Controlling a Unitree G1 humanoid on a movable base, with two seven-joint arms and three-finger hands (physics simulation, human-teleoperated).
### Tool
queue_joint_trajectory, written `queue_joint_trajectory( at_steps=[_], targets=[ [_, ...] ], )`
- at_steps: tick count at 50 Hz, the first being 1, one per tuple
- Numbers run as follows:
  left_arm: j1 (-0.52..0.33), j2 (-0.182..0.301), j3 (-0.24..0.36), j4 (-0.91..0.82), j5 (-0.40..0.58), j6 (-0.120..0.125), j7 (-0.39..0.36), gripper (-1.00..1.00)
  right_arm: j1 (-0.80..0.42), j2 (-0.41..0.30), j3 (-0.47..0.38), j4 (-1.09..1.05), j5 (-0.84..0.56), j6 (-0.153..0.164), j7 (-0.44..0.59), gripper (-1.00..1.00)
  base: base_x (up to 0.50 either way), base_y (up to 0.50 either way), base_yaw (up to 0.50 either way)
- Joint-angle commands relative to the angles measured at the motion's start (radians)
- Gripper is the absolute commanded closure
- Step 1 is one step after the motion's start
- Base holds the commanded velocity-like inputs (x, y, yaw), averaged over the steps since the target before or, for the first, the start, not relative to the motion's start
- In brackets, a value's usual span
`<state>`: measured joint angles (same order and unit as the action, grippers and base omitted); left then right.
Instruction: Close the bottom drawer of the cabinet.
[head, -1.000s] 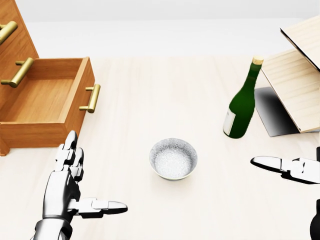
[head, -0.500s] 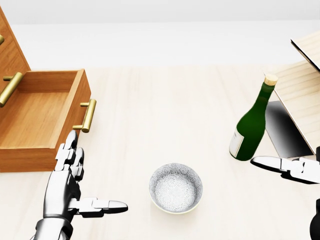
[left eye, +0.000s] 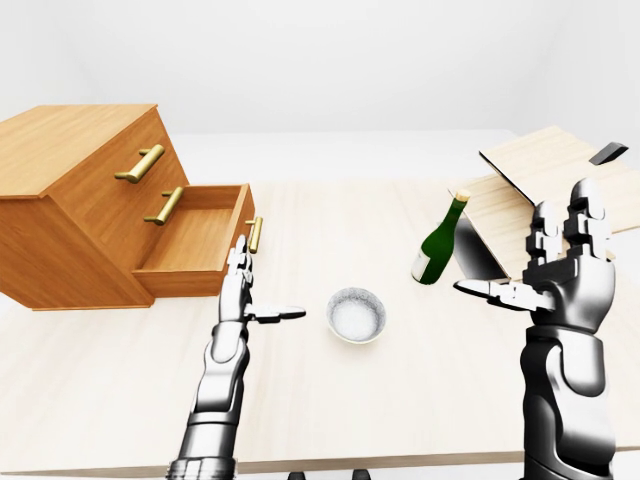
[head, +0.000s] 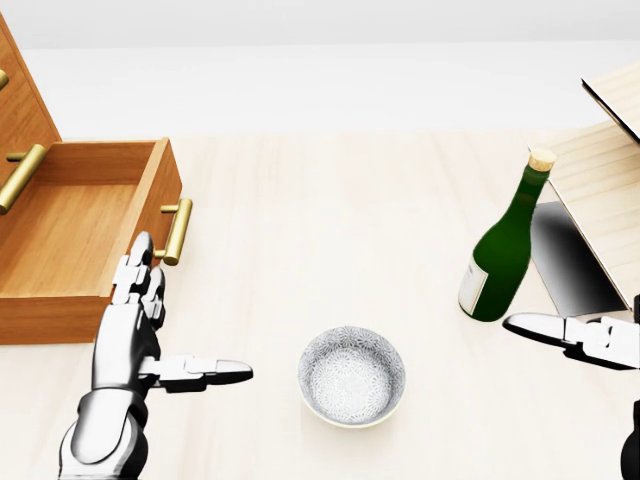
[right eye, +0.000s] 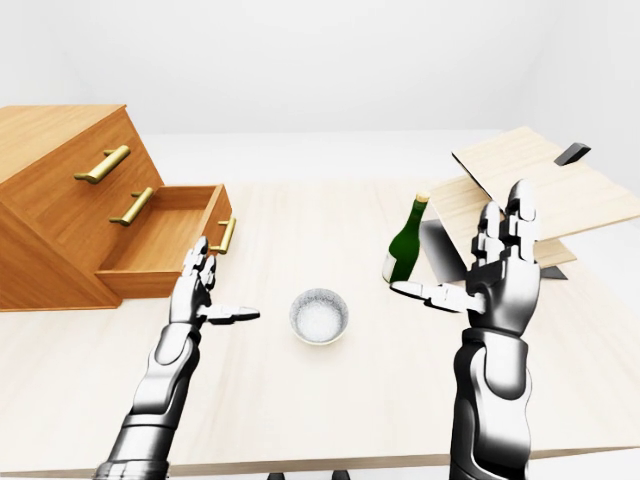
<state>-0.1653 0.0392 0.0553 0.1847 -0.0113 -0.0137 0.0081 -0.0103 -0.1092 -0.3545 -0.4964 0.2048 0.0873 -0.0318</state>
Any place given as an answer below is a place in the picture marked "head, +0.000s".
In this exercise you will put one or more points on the green corked wine bottle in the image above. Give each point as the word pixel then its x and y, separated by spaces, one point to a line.
pixel 502 260

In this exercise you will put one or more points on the white patterned bowl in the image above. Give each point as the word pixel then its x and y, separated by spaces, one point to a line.
pixel 350 377

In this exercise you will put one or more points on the wooden cabinet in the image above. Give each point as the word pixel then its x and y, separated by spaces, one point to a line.
pixel 44 112

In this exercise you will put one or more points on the open wooden drawer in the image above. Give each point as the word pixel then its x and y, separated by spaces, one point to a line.
pixel 70 225

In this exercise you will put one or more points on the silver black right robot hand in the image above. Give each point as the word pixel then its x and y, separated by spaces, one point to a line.
pixel 585 332

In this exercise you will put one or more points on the closed wooden drawer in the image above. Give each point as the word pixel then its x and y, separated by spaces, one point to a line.
pixel 26 125
pixel 13 64

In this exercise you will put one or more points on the pale wooden rack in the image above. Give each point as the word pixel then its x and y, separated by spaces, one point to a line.
pixel 600 165

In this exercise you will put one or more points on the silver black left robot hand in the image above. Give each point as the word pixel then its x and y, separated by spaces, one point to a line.
pixel 122 345

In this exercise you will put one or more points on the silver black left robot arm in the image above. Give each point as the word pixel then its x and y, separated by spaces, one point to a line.
pixel 100 435

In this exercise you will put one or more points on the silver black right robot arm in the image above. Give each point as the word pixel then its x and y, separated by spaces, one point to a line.
pixel 632 455

